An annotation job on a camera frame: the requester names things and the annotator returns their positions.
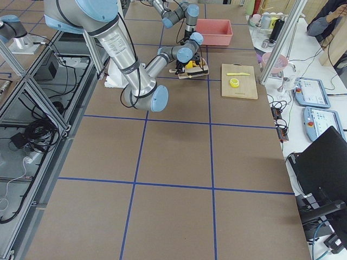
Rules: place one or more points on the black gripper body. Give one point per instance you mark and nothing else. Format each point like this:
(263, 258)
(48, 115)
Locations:
(187, 34)
(180, 65)

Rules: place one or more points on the yellow toy corn cob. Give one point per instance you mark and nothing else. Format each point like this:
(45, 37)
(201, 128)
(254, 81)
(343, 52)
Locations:
(191, 65)

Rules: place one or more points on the beige plastic dustpan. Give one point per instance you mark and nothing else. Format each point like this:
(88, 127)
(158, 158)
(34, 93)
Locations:
(205, 66)

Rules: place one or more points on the beige hand brush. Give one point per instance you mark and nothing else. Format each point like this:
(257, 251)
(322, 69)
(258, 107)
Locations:
(192, 73)

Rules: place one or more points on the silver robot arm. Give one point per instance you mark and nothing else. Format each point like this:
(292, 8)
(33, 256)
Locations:
(185, 11)
(100, 20)

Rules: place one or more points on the pink plastic bin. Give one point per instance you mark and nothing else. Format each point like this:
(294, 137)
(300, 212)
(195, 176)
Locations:
(216, 32)

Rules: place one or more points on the yellow lemon slices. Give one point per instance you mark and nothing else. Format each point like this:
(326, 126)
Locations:
(234, 82)

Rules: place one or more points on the yellow plastic knife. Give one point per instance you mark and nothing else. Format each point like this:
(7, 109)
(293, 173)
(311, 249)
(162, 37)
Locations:
(238, 74)

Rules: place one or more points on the pink bowl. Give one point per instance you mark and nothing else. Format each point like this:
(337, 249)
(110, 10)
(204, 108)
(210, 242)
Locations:
(280, 64)

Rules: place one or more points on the black bottle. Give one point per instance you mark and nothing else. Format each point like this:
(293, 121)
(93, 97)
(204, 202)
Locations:
(276, 30)

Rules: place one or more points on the upper blue teach pendant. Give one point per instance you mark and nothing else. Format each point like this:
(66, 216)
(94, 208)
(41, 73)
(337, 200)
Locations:
(311, 92)

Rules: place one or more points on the blue teach pendant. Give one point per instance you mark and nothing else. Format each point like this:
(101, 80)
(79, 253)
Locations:
(317, 121)
(311, 92)

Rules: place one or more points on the lower blue teach pendant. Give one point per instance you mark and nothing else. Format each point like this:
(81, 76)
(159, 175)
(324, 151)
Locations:
(317, 121)

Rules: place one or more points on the seated person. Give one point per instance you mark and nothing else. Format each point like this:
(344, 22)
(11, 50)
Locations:
(329, 29)

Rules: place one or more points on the black laptop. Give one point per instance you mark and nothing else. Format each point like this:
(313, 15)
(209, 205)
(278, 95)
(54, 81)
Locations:
(321, 168)

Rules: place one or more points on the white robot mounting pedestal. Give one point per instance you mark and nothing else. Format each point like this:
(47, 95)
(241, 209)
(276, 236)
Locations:
(115, 79)

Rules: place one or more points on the aluminium frame post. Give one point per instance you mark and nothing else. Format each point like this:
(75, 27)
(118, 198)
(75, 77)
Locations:
(284, 33)

